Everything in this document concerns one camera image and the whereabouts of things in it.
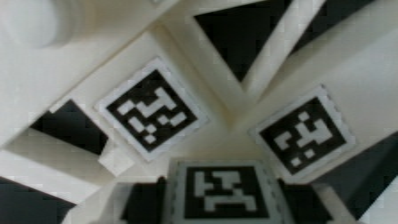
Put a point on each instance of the white chair back frame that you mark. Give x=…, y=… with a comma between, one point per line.
x=158, y=80

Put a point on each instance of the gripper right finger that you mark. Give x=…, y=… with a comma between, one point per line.
x=341, y=216

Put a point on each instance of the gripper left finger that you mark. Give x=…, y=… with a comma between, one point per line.
x=110, y=215

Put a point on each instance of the white marker cube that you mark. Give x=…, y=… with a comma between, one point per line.
x=222, y=192

